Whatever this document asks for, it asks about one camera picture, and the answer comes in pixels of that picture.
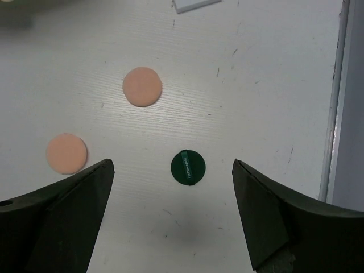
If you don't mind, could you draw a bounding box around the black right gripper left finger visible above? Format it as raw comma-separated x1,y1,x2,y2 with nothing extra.
1,159,115,272

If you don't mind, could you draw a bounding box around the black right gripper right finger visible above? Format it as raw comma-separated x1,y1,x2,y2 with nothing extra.
232,160,363,272

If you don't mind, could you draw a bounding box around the white square makeup pad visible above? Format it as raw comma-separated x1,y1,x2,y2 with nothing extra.
172,0,221,14

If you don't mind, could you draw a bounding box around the peach round makeup puff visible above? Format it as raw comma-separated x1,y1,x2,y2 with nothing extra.
46,134,88,175
122,67,163,107

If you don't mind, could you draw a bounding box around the green puff with ribbon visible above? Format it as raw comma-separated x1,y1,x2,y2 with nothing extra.
170,150,206,186

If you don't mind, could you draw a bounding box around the aluminium table edge rail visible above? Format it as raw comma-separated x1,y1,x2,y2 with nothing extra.
318,1,350,204

